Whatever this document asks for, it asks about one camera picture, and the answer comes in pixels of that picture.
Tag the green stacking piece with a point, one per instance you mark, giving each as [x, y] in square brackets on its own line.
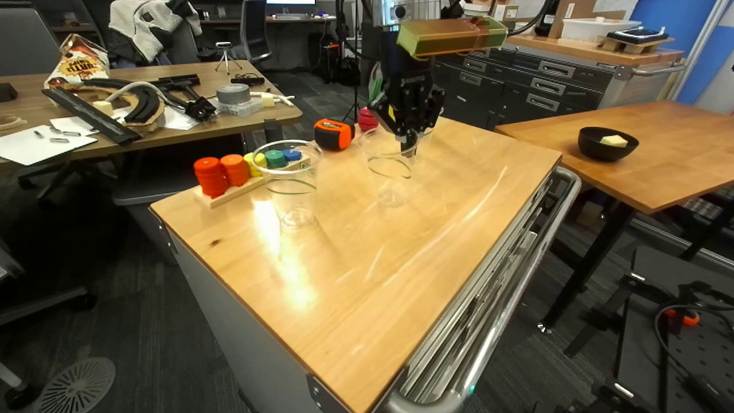
[273, 160]

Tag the yellow stacking piece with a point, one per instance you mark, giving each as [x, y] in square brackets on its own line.
[255, 165]

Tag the white tray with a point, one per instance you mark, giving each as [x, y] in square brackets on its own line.
[597, 30]

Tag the red stacking cylinder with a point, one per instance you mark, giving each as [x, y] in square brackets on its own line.
[209, 176]

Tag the grey drawer cabinet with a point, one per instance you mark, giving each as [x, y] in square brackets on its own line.
[520, 84]

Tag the orange stacking cylinder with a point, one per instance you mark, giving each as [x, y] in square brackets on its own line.
[235, 169]

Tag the white paper sheet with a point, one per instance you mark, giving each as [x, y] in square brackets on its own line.
[37, 148]

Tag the tan wrist mounted box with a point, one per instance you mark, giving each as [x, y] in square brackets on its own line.
[450, 35]

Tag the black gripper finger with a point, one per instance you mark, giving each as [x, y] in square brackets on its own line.
[432, 113]
[409, 137]

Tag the black tablet on stand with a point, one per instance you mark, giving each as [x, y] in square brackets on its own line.
[633, 38]

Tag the black bowl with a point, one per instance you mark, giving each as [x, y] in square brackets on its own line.
[605, 151]

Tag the metal tool cart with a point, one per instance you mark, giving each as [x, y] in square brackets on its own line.
[230, 335]

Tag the wooden stacking toy base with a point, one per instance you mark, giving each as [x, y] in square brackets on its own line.
[230, 193]

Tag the blue wall panel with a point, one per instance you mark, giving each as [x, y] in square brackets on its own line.
[674, 23]

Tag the long black bar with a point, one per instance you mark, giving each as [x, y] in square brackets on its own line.
[92, 115]

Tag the blue stacking piece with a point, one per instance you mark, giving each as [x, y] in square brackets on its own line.
[293, 154]

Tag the black hand tool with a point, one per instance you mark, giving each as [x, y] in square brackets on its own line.
[184, 88]

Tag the grey tape roll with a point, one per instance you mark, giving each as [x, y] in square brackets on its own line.
[232, 98]

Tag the white round fan base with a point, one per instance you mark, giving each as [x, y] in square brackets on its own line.
[77, 387]

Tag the white black jacket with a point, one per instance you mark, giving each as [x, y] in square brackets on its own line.
[151, 23]

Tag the wooden desk black legs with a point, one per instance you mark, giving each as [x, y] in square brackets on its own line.
[674, 161]

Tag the cluttered wooden office desk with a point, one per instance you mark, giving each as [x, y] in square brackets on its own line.
[23, 105]

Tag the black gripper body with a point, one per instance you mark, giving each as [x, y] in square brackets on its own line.
[411, 85]

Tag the snack chips bag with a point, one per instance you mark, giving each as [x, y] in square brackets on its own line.
[77, 65]

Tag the computer monitor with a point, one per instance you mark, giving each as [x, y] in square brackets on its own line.
[289, 6]

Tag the pale yellow food piece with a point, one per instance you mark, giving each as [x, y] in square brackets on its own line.
[613, 142]

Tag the clear glass bowl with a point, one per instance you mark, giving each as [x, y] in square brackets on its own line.
[295, 200]

